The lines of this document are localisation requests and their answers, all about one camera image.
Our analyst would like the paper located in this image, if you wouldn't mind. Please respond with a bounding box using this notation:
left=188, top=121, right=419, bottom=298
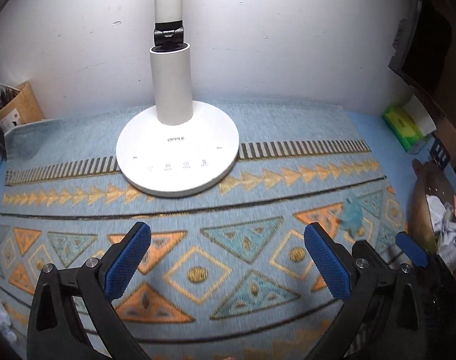
left=426, top=195, right=456, bottom=273
left=0, top=299, right=17, bottom=345

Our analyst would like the translucent blue jelly toy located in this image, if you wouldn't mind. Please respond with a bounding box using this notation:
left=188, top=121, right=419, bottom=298
left=338, top=192, right=363, bottom=238

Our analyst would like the brown ribbed glass bowl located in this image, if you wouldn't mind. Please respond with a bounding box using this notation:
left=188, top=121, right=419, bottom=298
left=408, top=159, right=456, bottom=254

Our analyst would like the black phone stand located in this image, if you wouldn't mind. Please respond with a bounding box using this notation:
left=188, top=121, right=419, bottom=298
left=429, top=136, right=451, bottom=171

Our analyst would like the green tissue pack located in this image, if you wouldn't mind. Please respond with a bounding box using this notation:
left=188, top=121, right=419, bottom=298
left=382, top=95, right=436, bottom=155

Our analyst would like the patterned blue table mat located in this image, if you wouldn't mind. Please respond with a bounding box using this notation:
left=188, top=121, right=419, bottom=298
left=0, top=102, right=406, bottom=359

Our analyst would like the white desk lamp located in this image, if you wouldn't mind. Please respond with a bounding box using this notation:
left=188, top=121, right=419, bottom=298
left=116, top=0, right=239, bottom=198

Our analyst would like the cardboard pen box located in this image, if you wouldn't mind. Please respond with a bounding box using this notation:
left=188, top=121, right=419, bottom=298
left=0, top=81, right=45, bottom=133

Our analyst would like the black wall monitor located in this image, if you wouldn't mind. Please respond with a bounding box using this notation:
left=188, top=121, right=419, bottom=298
left=388, top=0, right=456, bottom=129

